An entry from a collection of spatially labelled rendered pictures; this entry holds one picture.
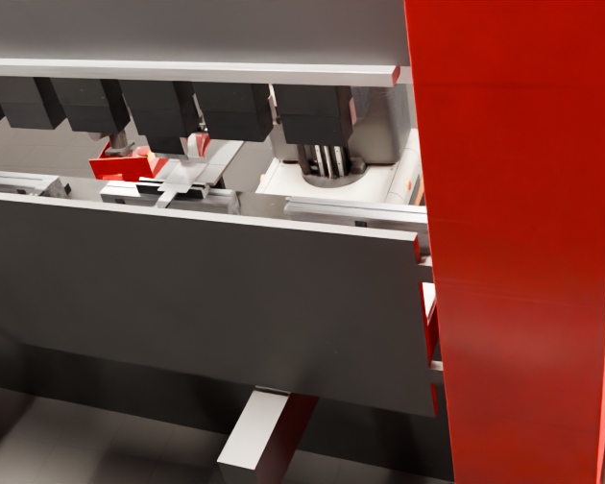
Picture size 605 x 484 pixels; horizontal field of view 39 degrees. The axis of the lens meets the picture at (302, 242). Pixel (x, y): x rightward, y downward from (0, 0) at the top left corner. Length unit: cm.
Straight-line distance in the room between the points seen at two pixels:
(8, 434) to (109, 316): 147
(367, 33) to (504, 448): 76
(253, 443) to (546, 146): 90
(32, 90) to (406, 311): 120
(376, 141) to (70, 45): 173
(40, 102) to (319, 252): 106
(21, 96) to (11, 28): 41
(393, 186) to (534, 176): 218
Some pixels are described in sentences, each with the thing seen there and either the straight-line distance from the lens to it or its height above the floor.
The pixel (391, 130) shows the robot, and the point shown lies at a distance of 328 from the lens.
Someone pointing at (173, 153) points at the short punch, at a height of 111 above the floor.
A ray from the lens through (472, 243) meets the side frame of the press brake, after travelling 121.
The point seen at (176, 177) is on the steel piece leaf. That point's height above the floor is 100.
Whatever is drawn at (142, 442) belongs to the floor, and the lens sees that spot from 299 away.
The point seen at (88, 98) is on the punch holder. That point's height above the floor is 128.
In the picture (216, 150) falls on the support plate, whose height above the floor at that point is 100.
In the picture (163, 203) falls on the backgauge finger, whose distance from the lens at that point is 217.
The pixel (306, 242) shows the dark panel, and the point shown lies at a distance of 142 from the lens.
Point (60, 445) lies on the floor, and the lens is 311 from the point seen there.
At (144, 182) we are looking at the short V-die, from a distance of 229.
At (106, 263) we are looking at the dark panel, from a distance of 171.
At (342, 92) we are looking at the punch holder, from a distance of 185.
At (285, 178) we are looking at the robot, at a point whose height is 28.
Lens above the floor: 219
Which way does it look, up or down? 38 degrees down
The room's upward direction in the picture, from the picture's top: 13 degrees counter-clockwise
